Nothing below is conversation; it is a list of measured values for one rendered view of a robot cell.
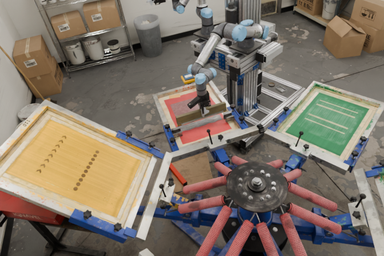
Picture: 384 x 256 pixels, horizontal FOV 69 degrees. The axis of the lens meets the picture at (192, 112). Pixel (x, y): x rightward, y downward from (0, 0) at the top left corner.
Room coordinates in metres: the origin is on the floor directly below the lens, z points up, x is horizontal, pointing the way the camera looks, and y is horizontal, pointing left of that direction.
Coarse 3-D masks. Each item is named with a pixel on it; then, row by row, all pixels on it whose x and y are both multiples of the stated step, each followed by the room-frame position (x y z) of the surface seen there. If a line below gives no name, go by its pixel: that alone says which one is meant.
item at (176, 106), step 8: (184, 96) 2.11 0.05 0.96; (168, 104) 2.02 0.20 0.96; (176, 104) 2.01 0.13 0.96; (184, 104) 1.99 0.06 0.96; (176, 112) 1.89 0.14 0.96; (184, 112) 1.88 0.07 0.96; (200, 128) 1.65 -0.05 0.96; (184, 136) 1.59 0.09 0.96; (192, 136) 1.57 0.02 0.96; (200, 136) 1.56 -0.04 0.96
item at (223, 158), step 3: (216, 150) 1.31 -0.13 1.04; (219, 150) 1.31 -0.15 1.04; (222, 150) 1.31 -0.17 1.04; (216, 153) 1.29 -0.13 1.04; (219, 153) 1.28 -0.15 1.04; (222, 153) 1.28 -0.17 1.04; (225, 153) 1.28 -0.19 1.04; (219, 156) 1.26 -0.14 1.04; (222, 156) 1.26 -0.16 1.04; (225, 156) 1.25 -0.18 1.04; (219, 159) 1.23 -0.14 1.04; (222, 159) 1.23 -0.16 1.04; (225, 159) 1.22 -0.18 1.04; (228, 159) 1.22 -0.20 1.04; (222, 162) 1.21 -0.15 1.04; (228, 162) 1.22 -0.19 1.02
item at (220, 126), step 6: (186, 96) 2.10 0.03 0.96; (192, 96) 2.09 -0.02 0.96; (198, 108) 1.90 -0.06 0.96; (222, 114) 1.78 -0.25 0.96; (222, 120) 1.71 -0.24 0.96; (204, 126) 1.66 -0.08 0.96; (210, 126) 1.65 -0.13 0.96; (216, 126) 1.64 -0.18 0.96; (222, 126) 1.63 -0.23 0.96; (228, 126) 1.62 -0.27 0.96; (210, 132) 1.59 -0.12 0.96; (216, 132) 1.58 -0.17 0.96
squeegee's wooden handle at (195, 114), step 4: (216, 104) 1.70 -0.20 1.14; (220, 104) 1.69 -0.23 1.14; (224, 104) 1.69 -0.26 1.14; (208, 108) 1.66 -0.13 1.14; (212, 108) 1.67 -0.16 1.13; (216, 108) 1.67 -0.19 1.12; (220, 108) 1.68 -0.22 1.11; (224, 108) 1.69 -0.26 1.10; (192, 112) 1.64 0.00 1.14; (196, 112) 1.64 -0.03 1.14; (200, 112) 1.64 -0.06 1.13; (212, 112) 1.67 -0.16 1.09; (216, 112) 1.67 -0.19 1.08; (176, 116) 1.62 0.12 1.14; (180, 116) 1.62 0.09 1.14; (184, 116) 1.62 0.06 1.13; (188, 116) 1.62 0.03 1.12; (192, 116) 1.63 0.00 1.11; (196, 116) 1.64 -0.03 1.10; (200, 116) 1.64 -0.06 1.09; (176, 120) 1.62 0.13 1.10; (180, 120) 1.61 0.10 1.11; (184, 120) 1.61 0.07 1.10; (188, 120) 1.62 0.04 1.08; (180, 124) 1.61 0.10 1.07
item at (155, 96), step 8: (176, 88) 2.21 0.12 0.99; (184, 88) 2.19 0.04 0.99; (192, 88) 2.21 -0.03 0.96; (216, 88) 2.12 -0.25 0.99; (160, 96) 2.14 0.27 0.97; (160, 104) 1.99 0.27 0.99; (160, 112) 1.88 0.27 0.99; (240, 128) 1.55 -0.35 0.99; (216, 136) 1.50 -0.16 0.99; (192, 144) 1.45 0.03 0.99
